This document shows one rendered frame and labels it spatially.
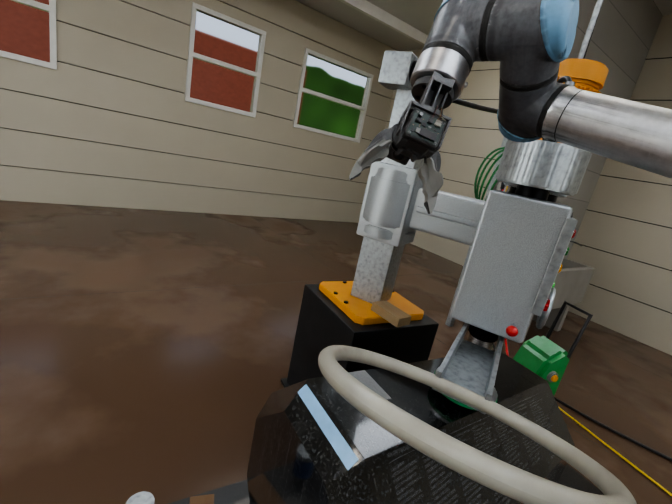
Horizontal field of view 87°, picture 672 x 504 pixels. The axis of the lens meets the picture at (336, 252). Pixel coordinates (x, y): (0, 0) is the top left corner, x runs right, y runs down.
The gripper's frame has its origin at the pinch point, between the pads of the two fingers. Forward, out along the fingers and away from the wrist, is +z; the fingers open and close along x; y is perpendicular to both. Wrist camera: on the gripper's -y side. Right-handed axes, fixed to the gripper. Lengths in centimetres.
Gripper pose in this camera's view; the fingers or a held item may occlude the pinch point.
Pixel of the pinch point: (388, 198)
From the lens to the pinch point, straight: 62.4
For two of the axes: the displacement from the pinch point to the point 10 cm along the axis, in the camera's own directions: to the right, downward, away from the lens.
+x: 9.2, 3.8, 0.7
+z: -3.8, 9.2, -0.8
